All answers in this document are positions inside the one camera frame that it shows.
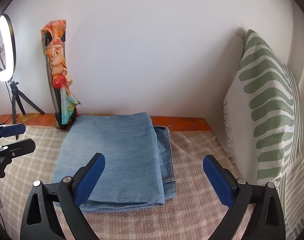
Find light blue denim pants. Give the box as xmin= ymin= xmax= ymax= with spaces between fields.
xmin=53 ymin=113 xmax=176 ymax=213

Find beige plaid bed blanket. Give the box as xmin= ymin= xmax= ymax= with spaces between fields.
xmin=0 ymin=127 xmax=239 ymax=239

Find green striped white pillow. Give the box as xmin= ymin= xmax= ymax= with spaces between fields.
xmin=224 ymin=29 xmax=304 ymax=239

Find orange floral bed sheet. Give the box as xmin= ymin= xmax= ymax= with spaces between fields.
xmin=0 ymin=113 xmax=213 ymax=133

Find black ring light tripod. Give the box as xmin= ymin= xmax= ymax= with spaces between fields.
xmin=7 ymin=80 xmax=46 ymax=140

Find white ring light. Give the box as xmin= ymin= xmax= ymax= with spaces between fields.
xmin=0 ymin=14 xmax=16 ymax=82

